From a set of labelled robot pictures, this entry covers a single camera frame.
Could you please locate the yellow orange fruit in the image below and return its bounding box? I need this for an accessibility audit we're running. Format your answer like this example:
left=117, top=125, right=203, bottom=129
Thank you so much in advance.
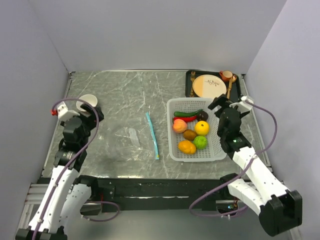
left=194, top=121, right=210, bottom=136

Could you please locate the green apple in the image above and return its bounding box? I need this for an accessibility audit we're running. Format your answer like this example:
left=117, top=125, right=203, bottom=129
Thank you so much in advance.
left=193, top=135, right=208, bottom=150

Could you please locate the orange mango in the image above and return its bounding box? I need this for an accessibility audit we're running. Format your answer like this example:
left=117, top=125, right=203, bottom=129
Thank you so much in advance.
left=178, top=140, right=197, bottom=155

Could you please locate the pink peach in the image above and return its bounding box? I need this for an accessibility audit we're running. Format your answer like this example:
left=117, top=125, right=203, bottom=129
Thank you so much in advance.
left=172, top=119, right=188, bottom=134

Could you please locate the clear zip top bag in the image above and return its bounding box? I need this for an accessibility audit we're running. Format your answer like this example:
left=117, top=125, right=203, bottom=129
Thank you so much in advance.
left=106, top=112, right=160, bottom=162

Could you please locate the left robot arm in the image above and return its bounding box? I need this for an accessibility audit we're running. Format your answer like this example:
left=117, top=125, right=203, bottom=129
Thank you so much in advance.
left=15, top=104, right=104, bottom=240

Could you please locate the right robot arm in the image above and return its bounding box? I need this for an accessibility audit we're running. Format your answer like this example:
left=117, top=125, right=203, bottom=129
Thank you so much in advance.
left=208, top=94, right=303, bottom=237

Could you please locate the black serving tray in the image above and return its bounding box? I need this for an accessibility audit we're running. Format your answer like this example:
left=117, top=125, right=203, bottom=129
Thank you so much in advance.
left=185, top=70, right=242, bottom=102

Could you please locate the cream orange plate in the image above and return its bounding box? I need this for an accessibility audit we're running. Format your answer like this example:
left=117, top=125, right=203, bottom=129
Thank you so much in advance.
left=193, top=74, right=227, bottom=99

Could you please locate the gold spoon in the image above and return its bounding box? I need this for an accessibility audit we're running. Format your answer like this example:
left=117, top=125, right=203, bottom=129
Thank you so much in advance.
left=226, top=74, right=237, bottom=99

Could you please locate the dark purple mangosteen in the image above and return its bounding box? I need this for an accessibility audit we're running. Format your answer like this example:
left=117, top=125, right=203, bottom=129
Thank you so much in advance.
left=196, top=110, right=209, bottom=122

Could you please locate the orange coffee cup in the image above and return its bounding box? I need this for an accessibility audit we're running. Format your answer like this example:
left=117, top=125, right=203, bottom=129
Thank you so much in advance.
left=219, top=70, right=233, bottom=82

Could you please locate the white plastic basket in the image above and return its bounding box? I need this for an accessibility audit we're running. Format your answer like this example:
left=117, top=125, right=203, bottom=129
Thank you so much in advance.
left=167, top=97, right=227, bottom=163

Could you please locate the white brown bowl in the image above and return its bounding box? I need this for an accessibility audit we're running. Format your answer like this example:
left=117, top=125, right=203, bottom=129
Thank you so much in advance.
left=75, top=94, right=98, bottom=114

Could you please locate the red chili pepper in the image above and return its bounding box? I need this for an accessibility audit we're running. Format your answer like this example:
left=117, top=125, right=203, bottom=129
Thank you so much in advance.
left=172, top=115, right=197, bottom=123

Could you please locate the gold fork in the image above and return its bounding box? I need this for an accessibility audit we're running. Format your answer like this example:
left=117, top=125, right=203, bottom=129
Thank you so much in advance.
left=189, top=71, right=196, bottom=98

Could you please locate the brown kiwi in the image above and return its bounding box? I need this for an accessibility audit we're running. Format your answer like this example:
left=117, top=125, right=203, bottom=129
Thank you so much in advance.
left=183, top=129, right=198, bottom=141

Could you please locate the green chili pepper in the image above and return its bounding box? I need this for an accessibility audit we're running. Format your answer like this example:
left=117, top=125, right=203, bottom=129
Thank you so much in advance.
left=173, top=109, right=203, bottom=118

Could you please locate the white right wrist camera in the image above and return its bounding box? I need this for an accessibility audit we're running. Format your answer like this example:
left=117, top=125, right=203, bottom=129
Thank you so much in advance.
left=239, top=95, right=254, bottom=111

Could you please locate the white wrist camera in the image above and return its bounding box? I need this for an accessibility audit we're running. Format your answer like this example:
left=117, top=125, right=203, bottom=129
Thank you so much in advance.
left=51, top=102, right=80, bottom=122
left=239, top=95, right=254, bottom=111

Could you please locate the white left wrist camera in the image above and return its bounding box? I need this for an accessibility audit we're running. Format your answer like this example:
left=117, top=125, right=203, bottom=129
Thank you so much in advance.
left=51, top=102, right=80, bottom=122

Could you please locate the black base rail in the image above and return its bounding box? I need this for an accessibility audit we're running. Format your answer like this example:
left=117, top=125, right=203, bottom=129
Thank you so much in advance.
left=37, top=174, right=251, bottom=216

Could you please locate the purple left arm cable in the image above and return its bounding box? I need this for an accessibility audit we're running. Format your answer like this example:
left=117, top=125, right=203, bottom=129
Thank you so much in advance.
left=31, top=97, right=121, bottom=240

